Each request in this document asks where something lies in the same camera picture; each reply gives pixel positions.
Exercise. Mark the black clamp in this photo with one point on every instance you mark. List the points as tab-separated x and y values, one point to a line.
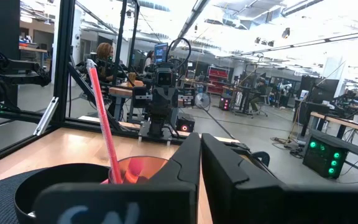
259	158

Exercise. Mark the small round fan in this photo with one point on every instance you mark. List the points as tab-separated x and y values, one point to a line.
203	100

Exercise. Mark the black aluminium table frame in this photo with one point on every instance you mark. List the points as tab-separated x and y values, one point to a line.
63	62

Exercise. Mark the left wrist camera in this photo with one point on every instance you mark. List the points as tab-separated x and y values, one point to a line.
165	77

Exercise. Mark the person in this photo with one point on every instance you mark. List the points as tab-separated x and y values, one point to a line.
259	93
104	53
149	59

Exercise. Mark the red straw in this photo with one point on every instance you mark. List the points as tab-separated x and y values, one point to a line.
102	118

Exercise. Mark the black bowl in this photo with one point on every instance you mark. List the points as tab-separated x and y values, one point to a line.
57	174

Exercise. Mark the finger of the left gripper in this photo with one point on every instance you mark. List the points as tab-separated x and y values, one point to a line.
170	99
163	99

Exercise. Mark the computer monitor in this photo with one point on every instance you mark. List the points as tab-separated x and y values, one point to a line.
161	53

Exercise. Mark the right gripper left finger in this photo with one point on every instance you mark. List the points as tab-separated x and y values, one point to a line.
182	165

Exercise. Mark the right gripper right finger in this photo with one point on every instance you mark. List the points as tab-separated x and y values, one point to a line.
219	180

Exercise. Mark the silver frame bracket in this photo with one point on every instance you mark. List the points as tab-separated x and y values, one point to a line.
46	116

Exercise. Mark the long wooden-top desk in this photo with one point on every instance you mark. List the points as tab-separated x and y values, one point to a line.
337	120

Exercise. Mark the computer with green lights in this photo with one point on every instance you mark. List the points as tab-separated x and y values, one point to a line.
322	155

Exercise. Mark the orange faceted plastic cup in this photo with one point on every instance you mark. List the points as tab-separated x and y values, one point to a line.
141	168

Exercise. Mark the long linear ceiling light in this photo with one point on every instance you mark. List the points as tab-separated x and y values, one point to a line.
309	43

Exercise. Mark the neighbouring black robot arm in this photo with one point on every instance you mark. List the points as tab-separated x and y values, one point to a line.
11	71

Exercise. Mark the wooden work table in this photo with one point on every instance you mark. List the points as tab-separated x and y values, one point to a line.
121	91

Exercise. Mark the red shelf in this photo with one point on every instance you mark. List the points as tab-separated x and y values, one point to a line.
217	77

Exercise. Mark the computer with pink lights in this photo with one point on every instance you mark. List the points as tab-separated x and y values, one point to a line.
225	103

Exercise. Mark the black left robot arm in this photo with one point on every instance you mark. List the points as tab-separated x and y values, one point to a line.
158	124

